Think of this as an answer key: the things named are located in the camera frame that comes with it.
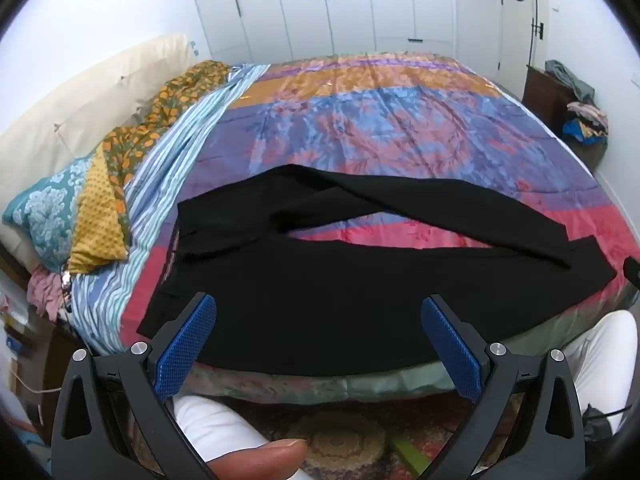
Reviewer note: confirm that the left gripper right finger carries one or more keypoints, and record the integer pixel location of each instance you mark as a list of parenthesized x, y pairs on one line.
[(547, 438)]

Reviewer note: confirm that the left hand thumb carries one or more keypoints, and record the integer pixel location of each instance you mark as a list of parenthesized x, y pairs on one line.
[(277, 460)]

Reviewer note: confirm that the white trouser leg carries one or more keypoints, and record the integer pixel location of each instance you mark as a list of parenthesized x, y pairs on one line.
[(601, 361)]

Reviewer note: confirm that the pile of clothes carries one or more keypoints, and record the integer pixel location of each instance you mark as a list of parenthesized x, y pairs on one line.
[(585, 122)]

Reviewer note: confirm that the cream headboard cushion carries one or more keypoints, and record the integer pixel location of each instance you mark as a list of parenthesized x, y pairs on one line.
[(72, 121)]

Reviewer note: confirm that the white door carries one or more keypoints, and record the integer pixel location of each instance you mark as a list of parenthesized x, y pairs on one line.
[(524, 34)]

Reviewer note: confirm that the pink crumpled cloth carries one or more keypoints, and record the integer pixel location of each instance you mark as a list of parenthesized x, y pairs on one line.
[(51, 294)]

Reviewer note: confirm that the blue striped sheet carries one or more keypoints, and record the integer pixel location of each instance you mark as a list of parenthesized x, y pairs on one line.
[(99, 298)]

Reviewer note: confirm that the teal floral pillow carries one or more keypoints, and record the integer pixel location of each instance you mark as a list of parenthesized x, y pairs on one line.
[(46, 212)]

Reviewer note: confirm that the yellow dotted pillow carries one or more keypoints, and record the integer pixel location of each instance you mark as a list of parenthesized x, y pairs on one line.
[(101, 226)]

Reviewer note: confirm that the white wardrobe doors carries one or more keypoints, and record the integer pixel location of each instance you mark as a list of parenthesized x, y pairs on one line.
[(274, 31)]

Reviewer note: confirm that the dark wooden nightstand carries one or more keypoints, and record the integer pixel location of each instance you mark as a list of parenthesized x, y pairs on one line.
[(547, 98)]

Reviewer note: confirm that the colourful tie-dye bedspread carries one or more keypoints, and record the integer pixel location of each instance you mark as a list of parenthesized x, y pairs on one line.
[(400, 115)]

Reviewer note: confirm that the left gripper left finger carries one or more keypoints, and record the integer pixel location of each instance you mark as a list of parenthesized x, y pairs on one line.
[(88, 442)]

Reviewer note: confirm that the black pants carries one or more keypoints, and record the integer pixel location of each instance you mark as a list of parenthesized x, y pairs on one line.
[(288, 306)]

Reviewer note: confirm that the orange floral green cloth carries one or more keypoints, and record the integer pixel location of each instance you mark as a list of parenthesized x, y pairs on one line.
[(125, 147)]

